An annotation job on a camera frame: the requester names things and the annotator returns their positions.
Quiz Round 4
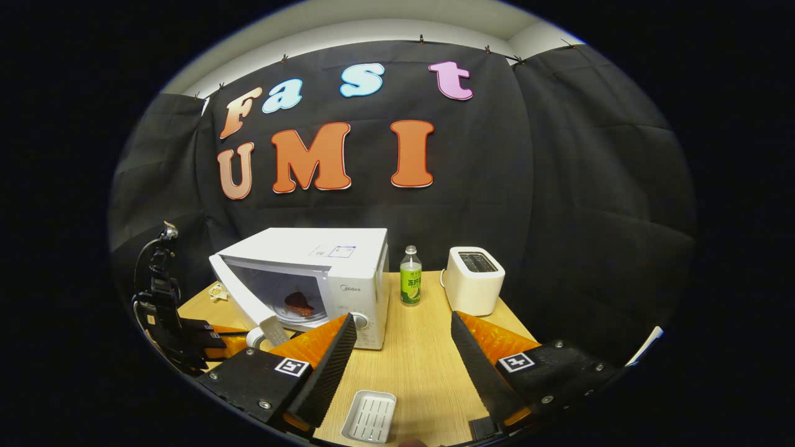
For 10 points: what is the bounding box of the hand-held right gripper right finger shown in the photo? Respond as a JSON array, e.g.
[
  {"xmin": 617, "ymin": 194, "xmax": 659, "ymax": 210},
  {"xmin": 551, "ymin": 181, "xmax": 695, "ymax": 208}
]
[{"xmin": 450, "ymin": 310, "xmax": 622, "ymax": 435}]

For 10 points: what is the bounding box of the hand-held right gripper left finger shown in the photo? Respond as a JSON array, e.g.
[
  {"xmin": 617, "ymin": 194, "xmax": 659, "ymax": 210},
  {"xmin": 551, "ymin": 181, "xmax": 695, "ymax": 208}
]
[{"xmin": 198, "ymin": 312, "xmax": 360, "ymax": 433}]

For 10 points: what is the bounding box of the red meat slice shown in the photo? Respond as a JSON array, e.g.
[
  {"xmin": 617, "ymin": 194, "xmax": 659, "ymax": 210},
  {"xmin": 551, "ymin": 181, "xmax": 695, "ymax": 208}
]
[{"xmin": 284, "ymin": 292, "xmax": 316, "ymax": 318}]

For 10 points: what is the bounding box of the white microwave oven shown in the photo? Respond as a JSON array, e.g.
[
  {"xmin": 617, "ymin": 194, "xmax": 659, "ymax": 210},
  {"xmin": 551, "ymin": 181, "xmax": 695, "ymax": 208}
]
[{"xmin": 208, "ymin": 227, "xmax": 391, "ymax": 351}]

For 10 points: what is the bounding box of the white slotted tray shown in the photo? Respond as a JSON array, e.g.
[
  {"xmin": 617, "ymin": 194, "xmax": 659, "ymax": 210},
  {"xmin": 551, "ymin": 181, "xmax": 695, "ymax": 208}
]
[{"xmin": 340, "ymin": 389, "xmax": 398, "ymax": 444}]

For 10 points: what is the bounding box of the glass turntable plate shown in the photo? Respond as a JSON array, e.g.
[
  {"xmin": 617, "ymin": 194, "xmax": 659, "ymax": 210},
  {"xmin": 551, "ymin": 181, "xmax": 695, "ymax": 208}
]
[{"xmin": 271, "ymin": 297, "xmax": 330, "ymax": 328}]

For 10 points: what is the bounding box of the white toaster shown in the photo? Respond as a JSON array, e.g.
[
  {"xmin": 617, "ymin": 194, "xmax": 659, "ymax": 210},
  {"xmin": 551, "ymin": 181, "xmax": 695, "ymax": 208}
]
[{"xmin": 445, "ymin": 246, "xmax": 506, "ymax": 317}]

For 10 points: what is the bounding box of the green label drink bottle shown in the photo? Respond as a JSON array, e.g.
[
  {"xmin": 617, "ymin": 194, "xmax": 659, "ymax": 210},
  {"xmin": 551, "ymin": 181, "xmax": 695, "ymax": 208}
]
[{"xmin": 400, "ymin": 245, "xmax": 424, "ymax": 307}]

